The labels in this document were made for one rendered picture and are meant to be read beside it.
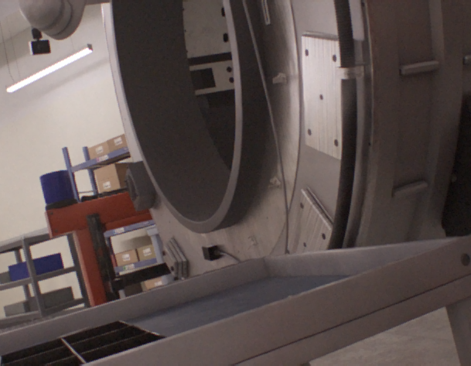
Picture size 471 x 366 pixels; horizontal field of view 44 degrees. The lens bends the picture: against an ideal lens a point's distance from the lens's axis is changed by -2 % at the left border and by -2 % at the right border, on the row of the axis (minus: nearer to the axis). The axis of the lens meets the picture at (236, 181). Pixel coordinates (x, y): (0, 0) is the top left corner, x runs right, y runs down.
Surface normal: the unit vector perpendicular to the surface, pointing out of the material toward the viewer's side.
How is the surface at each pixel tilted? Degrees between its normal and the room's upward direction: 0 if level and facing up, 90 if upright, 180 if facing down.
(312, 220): 90
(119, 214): 90
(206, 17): 117
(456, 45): 111
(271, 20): 90
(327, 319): 90
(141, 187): 68
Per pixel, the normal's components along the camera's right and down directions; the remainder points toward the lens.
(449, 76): 0.43, 0.25
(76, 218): 0.36, -0.15
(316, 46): -0.90, 0.22
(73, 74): -0.46, 0.07
